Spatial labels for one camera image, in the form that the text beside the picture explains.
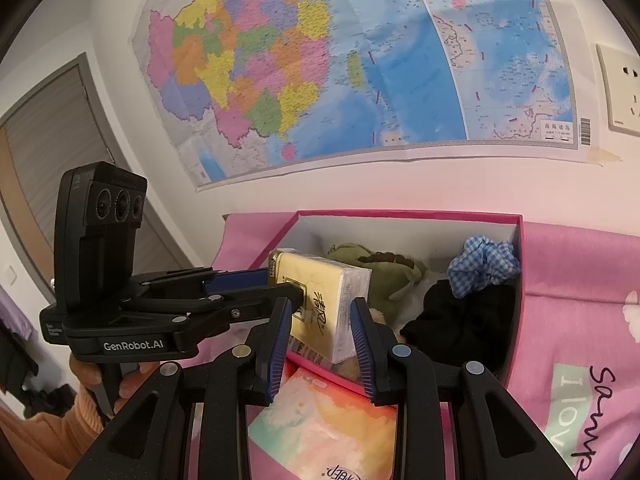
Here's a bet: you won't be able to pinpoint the grey wooden door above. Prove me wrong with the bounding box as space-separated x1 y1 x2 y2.
0 52 201 291

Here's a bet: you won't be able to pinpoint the blue checkered scrunchie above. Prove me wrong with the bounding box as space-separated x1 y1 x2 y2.
446 235 521 295

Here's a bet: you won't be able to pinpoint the black cloth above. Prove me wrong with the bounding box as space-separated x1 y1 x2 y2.
400 280 517 373

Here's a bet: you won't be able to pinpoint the person's left hand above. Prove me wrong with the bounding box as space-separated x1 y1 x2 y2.
69 355 162 415

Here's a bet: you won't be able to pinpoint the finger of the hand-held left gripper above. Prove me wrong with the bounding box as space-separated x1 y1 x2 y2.
135 282 308 323
132 266 273 295

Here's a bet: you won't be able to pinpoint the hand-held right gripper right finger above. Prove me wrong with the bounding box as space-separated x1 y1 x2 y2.
349 297 573 480

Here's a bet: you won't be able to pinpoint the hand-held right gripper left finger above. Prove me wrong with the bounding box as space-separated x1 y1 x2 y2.
65 297 293 480

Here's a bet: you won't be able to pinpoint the pink cardboard box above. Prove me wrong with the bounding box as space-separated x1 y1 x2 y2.
222 210 524 393

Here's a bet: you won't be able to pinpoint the pastel tissue pack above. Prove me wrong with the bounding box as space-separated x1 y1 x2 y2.
247 365 398 480

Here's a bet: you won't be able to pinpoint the white wall socket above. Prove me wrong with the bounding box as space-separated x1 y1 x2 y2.
596 44 640 138

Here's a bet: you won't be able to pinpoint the pink daisy print blanket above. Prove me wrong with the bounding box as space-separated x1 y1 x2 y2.
212 212 640 480

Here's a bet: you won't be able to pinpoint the colourful wall map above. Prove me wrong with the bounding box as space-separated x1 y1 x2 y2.
131 0 593 193

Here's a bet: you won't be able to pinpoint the green plush toy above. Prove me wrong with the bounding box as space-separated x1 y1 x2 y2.
327 242 426 311

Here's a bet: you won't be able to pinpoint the yellow tissue pack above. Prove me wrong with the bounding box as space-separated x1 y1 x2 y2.
267 249 373 365

